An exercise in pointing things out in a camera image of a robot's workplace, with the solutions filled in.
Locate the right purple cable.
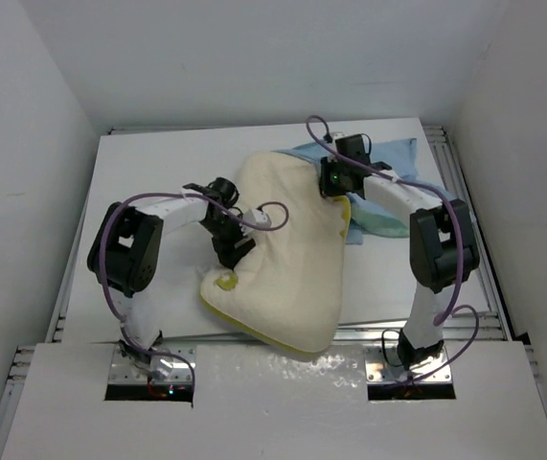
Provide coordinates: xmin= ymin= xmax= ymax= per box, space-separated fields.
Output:
xmin=305 ymin=114 xmax=480 ymax=384

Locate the cream yellow pillow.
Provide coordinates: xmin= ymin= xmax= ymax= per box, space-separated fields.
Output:
xmin=200 ymin=151 xmax=351 ymax=355

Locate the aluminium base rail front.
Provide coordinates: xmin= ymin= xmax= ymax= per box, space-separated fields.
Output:
xmin=104 ymin=325 xmax=475 ymax=384

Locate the aluminium frame rail right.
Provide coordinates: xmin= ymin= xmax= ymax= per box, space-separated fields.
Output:
xmin=423 ymin=126 xmax=513 ymax=340

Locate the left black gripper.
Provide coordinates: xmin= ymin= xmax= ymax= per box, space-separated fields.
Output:
xmin=201 ymin=215 xmax=256 ymax=271

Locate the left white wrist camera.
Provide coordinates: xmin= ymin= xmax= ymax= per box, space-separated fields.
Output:
xmin=243 ymin=208 xmax=272 ymax=231

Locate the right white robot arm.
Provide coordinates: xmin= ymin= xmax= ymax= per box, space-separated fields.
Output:
xmin=316 ymin=134 xmax=480 ymax=370

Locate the blue green pillowcase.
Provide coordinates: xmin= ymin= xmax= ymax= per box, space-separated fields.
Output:
xmin=280 ymin=138 xmax=455 ymax=245

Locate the purple cable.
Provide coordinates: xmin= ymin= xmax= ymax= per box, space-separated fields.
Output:
xmin=305 ymin=114 xmax=480 ymax=384
xmin=100 ymin=192 xmax=289 ymax=399

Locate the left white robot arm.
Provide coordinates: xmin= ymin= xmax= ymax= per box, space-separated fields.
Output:
xmin=86 ymin=177 xmax=271 ymax=364

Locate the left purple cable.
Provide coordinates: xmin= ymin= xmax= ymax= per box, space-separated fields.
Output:
xmin=100 ymin=192 xmax=289 ymax=399

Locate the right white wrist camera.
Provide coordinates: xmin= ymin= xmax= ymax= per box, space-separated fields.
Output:
xmin=327 ymin=131 xmax=347 ymax=143

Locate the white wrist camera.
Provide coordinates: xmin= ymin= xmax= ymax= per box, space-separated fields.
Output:
xmin=243 ymin=208 xmax=272 ymax=231
xmin=327 ymin=131 xmax=347 ymax=143

